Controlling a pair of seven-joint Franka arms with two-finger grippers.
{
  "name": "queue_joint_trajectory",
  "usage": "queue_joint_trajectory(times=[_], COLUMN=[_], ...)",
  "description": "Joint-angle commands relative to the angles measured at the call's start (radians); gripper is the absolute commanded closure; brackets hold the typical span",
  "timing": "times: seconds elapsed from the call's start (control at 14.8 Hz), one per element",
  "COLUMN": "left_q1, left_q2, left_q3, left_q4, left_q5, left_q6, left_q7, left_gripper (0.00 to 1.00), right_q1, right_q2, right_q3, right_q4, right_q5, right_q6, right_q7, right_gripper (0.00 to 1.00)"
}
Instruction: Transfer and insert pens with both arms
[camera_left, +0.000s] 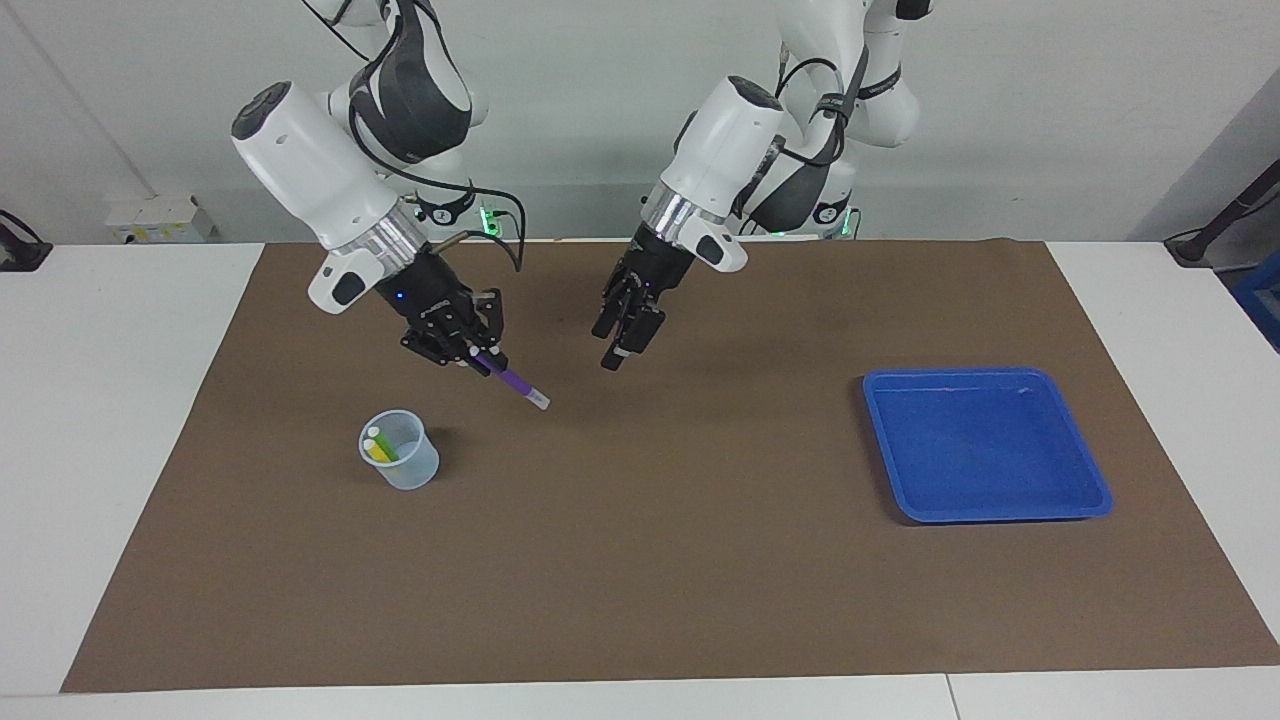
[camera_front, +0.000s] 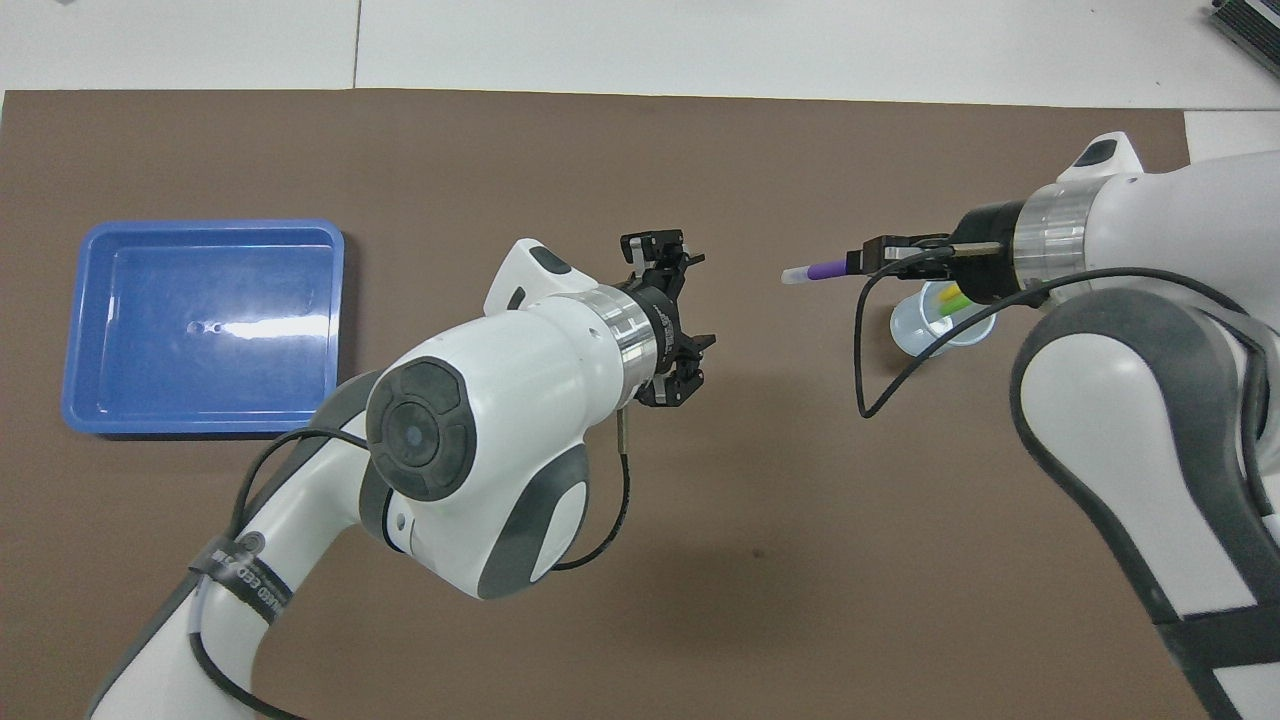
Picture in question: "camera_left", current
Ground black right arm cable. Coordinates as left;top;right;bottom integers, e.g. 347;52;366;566
300;0;526;273

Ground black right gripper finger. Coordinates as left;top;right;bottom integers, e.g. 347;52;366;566
402;335;471;363
472;288;508;371

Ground brown table mat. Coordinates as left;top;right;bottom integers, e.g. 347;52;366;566
60;238;1280;694

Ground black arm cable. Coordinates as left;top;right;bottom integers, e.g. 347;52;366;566
300;0;526;273
775;45;871;166

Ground black angled stand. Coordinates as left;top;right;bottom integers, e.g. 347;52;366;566
1165;160;1280;269

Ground white power strip box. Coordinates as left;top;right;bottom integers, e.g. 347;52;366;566
105;195;216;244

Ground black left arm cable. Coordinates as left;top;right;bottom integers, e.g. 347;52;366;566
775;45;871;166

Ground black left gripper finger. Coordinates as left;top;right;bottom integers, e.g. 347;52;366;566
592;285;626;341
602;305;666;372

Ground black clamp stand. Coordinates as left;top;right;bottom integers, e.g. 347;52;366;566
0;208;53;273

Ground blue plastic tray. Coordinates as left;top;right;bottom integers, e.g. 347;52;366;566
862;367;1114;524

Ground purple marker pen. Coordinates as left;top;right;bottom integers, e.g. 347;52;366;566
470;347;551;411

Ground translucent plastic cup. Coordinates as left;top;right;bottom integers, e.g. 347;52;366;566
359;409;440;491

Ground blue crate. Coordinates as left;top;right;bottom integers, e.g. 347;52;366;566
1230;255;1280;351

